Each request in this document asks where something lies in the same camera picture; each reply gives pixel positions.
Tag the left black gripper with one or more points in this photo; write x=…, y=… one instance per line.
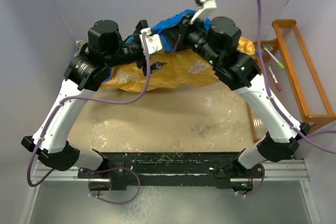
x=136, y=34

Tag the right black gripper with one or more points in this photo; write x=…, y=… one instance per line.
x=177, y=34

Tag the blue cartoon pillowcase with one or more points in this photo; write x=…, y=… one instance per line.
x=181, y=66

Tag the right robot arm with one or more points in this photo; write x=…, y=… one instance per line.
x=283, y=130

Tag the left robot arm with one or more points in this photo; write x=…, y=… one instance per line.
x=86, y=72

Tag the wooden tiered rack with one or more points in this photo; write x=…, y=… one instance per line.
x=302, y=92

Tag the green cap marker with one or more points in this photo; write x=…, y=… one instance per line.
x=279, y=64

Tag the pink cap marker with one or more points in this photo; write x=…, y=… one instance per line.
x=279, y=88

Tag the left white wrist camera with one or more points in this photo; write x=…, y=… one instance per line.
x=151, y=42

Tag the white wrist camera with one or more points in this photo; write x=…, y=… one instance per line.
x=205, y=8
x=151, y=42

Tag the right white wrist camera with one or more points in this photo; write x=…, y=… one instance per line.
x=205, y=8

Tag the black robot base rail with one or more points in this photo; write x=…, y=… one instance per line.
x=172, y=169

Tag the aluminium frame rail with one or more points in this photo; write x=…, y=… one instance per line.
x=286, y=170

